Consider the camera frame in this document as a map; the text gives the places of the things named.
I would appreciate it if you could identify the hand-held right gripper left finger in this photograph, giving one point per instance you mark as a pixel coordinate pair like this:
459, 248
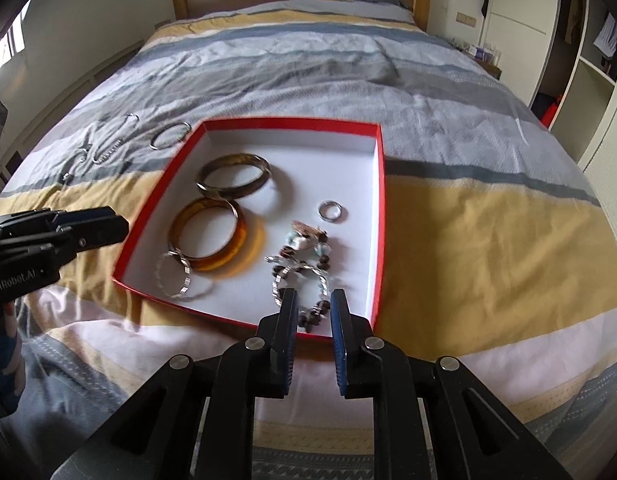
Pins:
283, 350

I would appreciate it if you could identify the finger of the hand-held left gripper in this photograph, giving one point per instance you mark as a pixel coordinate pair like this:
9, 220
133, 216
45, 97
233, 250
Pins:
101, 232
88, 215

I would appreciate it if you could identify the striped duvet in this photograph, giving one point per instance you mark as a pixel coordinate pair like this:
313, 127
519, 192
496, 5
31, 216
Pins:
438, 240

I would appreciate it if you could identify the person's left hand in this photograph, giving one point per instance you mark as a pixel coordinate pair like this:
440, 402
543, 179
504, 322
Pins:
11, 322

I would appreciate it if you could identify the thin silver bangle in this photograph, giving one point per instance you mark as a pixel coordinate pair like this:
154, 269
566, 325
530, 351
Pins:
153, 144

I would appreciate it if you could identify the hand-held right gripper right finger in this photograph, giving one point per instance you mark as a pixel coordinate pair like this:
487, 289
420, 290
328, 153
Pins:
344, 355

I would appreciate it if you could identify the red bag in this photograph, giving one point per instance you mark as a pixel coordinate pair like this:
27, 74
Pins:
552, 110

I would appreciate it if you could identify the white wardrobe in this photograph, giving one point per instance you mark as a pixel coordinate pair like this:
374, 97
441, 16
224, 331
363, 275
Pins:
528, 20

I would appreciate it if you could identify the twisted silver bangle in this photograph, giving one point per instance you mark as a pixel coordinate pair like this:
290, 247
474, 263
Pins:
277, 287
189, 272

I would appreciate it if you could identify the hanging striped garment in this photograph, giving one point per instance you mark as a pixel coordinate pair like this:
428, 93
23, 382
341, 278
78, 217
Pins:
605, 35

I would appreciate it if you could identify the bedside table with bottles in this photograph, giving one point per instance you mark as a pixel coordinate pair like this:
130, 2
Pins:
481, 57

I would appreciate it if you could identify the striped pillow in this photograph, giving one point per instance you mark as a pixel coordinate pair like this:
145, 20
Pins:
348, 0

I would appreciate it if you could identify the wall socket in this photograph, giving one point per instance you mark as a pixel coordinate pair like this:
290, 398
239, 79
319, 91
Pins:
466, 18

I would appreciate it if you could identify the window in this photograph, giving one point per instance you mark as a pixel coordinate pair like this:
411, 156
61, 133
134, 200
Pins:
6, 45

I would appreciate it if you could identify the dark brown bangle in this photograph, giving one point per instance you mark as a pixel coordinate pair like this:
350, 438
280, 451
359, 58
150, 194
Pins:
231, 192

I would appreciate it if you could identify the amber bangle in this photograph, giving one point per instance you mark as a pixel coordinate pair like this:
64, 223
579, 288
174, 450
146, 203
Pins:
223, 256

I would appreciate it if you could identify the red cardboard box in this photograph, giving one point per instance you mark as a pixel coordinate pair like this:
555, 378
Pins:
308, 160

